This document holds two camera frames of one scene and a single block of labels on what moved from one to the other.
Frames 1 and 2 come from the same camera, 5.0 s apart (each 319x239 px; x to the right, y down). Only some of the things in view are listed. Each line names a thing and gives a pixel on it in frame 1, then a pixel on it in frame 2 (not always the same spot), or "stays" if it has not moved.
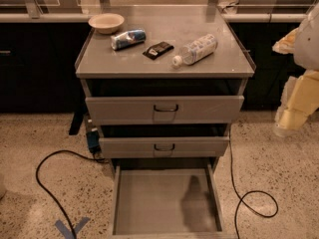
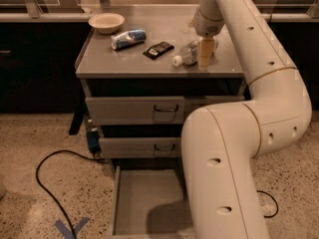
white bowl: (106, 23) stays
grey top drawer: (162, 110) stays
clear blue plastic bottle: (195, 50) stays
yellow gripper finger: (299, 101) → (206, 49)
